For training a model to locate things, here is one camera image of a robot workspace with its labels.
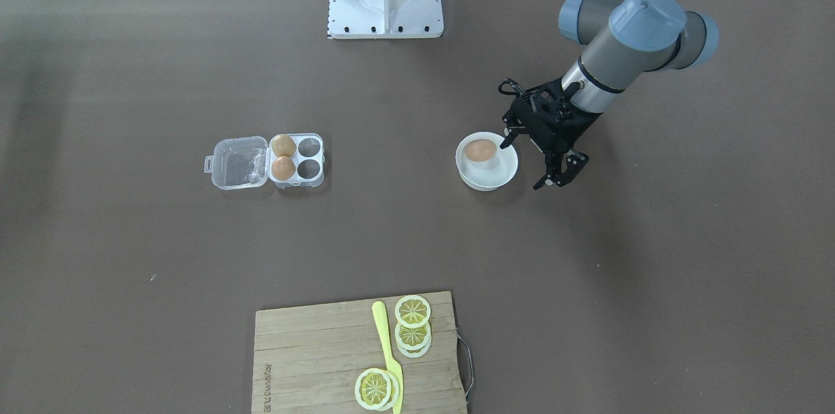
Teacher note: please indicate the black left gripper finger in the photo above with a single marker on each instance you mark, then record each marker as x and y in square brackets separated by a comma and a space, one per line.
[510, 134]
[561, 168]

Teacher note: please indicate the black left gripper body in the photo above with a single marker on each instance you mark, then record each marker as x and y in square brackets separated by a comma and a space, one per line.
[576, 128]

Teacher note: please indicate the clear plastic egg box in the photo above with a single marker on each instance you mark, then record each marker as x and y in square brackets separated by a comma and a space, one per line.
[240, 163]

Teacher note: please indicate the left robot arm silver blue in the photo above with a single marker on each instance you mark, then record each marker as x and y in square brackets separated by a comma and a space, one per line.
[621, 39]

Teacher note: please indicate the light brown egg in box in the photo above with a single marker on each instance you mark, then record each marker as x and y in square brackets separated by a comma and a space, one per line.
[283, 168]

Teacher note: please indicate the white round bowl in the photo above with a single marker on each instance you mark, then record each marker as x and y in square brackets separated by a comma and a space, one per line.
[489, 175]

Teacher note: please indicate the yellow plastic knife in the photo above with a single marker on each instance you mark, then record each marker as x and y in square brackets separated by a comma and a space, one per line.
[379, 313]

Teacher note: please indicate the lemon slice mid board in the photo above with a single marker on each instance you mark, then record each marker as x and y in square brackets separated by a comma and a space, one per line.
[377, 389]

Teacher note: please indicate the wooden cutting board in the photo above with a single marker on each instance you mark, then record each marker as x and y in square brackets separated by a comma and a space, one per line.
[307, 358]

